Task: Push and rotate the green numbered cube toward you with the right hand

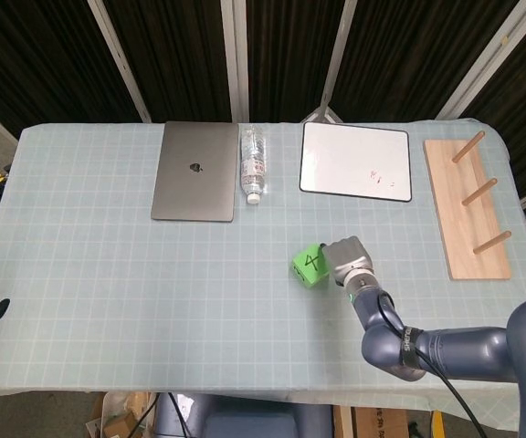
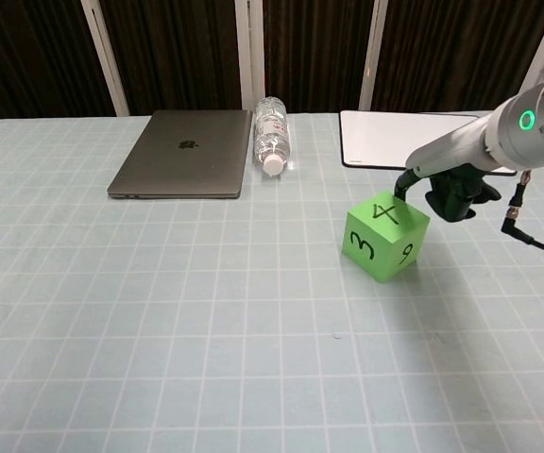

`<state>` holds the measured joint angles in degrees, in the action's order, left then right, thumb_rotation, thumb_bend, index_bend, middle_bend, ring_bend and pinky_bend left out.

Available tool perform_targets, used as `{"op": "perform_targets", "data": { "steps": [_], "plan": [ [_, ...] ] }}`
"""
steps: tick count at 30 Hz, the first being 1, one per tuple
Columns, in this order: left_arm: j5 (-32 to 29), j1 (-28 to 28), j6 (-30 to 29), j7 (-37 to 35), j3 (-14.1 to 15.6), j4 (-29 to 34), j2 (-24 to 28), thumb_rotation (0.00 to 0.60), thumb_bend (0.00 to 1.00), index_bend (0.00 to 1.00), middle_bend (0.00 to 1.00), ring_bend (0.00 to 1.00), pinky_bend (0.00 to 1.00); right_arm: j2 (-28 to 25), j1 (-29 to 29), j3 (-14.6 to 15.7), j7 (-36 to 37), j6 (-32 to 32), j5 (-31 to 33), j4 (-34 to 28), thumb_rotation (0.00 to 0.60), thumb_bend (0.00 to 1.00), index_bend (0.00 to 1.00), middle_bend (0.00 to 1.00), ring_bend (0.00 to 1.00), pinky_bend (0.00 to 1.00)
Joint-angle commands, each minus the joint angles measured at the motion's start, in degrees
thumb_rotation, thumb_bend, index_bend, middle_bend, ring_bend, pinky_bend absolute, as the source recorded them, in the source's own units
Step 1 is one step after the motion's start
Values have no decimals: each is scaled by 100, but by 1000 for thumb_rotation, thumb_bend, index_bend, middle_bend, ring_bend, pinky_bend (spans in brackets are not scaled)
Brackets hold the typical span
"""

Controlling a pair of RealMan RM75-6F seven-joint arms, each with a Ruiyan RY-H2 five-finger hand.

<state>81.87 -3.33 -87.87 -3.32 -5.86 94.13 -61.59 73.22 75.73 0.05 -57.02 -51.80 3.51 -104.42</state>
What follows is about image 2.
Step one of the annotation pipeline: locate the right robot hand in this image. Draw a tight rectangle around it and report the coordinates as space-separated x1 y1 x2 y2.
393 117 502 224

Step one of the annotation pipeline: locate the green cube with black numbers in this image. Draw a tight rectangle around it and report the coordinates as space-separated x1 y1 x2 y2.
341 190 431 284

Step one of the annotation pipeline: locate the white board with black rim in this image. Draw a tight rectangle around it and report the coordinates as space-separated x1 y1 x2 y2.
339 109 519 178

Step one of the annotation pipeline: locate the clear plastic water bottle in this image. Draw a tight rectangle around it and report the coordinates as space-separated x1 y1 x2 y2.
251 96 291 177

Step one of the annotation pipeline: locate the grey closed laptop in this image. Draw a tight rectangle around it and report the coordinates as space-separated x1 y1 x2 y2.
107 109 253 200

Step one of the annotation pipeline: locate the dark ribbed curtain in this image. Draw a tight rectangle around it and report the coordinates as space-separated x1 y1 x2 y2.
0 0 544 122

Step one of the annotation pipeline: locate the pale blue checked tablecloth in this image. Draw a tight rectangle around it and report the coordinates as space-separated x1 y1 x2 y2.
0 108 544 453

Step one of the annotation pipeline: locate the black cable with metal plug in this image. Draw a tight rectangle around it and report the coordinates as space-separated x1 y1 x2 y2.
501 169 544 254

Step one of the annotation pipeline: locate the white upright frame post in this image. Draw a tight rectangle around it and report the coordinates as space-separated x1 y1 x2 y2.
233 0 266 113
358 0 390 113

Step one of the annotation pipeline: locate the white slanted frame post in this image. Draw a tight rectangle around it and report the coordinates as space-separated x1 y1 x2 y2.
80 0 130 118
511 0 544 111

